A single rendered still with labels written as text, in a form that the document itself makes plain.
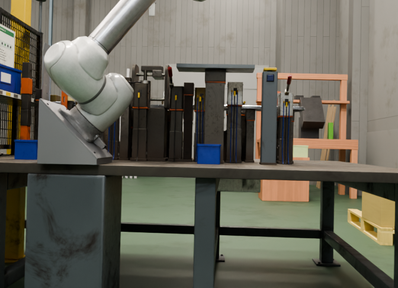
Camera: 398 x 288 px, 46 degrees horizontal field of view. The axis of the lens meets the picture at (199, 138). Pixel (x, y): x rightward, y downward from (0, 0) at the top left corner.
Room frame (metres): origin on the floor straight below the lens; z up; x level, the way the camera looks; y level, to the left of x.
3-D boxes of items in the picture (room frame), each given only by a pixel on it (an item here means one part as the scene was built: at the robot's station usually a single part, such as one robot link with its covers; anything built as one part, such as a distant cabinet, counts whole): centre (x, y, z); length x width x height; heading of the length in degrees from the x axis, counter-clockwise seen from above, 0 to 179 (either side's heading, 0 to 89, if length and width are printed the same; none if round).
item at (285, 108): (2.40, -0.44, 0.88); 0.12 x 0.07 x 0.36; 177
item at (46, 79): (2.65, 0.87, 1.17); 0.12 x 0.01 x 0.34; 177
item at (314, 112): (7.68, -1.77, 1.05); 1.62 x 1.45 x 2.11; 87
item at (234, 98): (2.41, -0.18, 0.90); 0.13 x 0.08 x 0.41; 177
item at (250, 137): (2.59, -0.28, 0.84); 0.12 x 0.05 x 0.29; 177
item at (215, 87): (2.26, -0.07, 0.92); 0.10 x 0.08 x 0.45; 87
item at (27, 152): (2.20, 0.79, 0.75); 0.11 x 0.10 x 0.09; 87
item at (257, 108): (2.61, 0.12, 1.00); 1.38 x 0.22 x 0.02; 87
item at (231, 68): (2.26, -0.07, 1.16); 0.37 x 0.14 x 0.02; 87
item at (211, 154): (2.16, -0.05, 0.75); 0.11 x 0.10 x 0.09; 87
